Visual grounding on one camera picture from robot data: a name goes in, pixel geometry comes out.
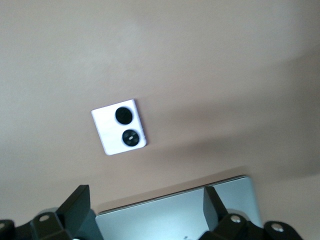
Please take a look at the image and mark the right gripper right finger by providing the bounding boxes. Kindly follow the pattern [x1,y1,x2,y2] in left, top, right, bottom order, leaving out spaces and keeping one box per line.
[199,186,305,240]

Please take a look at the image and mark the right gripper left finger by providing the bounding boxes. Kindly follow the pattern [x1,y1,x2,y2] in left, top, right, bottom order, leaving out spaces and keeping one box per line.
[0,184,103,240]

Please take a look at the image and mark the white flip phone two lenses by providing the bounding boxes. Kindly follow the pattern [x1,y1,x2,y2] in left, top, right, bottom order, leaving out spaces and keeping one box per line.
[90,99,148,157]

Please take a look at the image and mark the silver closed laptop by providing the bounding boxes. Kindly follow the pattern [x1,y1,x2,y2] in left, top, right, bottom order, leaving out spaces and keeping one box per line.
[94,174,263,240]

